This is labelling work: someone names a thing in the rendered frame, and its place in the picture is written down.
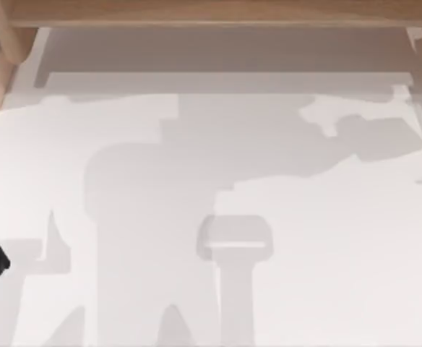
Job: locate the wooden cupboard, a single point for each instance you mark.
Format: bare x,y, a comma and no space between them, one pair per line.
196,12

